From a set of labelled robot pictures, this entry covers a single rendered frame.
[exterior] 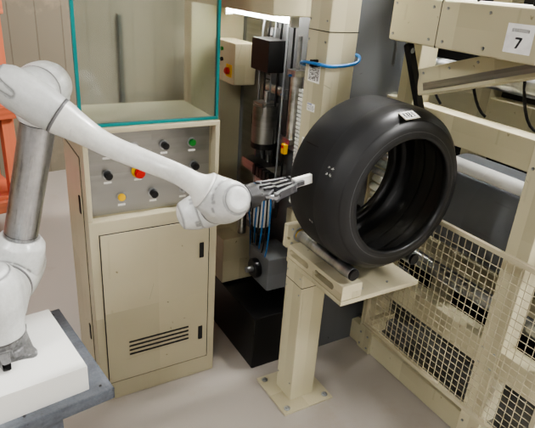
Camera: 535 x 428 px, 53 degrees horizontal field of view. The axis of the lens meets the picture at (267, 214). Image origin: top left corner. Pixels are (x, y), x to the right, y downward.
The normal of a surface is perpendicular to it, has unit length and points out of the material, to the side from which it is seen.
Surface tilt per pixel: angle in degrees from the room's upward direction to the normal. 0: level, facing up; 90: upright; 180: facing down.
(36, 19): 90
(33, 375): 2
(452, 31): 90
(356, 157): 64
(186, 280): 90
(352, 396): 0
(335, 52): 90
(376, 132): 51
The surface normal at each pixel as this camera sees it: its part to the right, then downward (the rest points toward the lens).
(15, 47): 0.62, 0.36
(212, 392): 0.07, -0.91
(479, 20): -0.87, 0.15
